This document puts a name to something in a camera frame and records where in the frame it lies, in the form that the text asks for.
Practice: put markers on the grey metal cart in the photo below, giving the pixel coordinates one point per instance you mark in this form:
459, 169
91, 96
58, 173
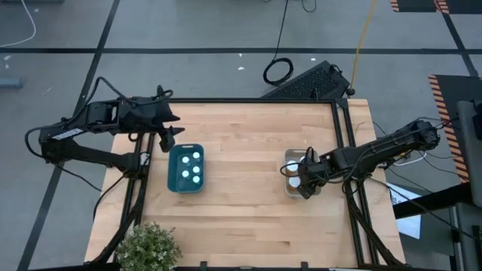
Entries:
468, 158

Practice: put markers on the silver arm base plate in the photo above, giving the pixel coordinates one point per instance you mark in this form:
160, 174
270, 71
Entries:
145, 159

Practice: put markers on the green potted plant black pot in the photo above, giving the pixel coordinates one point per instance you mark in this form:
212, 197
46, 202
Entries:
148, 248

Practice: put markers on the black frame bracket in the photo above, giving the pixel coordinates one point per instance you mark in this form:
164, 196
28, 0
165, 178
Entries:
160, 90
304, 266
203, 266

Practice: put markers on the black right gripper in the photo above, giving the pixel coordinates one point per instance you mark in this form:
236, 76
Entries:
318, 171

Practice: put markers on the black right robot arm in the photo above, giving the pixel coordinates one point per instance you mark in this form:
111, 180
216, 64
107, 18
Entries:
388, 148

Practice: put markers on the teal plastic bin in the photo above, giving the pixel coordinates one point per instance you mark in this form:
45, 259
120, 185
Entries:
177, 184

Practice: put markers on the black aluminium table frame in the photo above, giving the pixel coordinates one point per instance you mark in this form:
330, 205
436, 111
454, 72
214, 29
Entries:
244, 100

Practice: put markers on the orange pill bottle grey label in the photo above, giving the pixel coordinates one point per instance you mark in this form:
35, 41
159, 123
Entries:
294, 182

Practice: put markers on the white paper sheet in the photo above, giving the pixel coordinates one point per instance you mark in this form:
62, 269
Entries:
408, 226

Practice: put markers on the black perforated panel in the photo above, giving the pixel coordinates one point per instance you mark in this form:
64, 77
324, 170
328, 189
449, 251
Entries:
307, 81

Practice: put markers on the black mat hazard-striped edge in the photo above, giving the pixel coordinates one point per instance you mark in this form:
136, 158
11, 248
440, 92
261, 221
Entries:
421, 4
452, 94

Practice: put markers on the grey plastic bin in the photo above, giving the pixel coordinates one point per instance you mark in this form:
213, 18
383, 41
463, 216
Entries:
288, 154

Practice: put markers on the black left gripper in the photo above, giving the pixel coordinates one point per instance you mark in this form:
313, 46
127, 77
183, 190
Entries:
145, 114

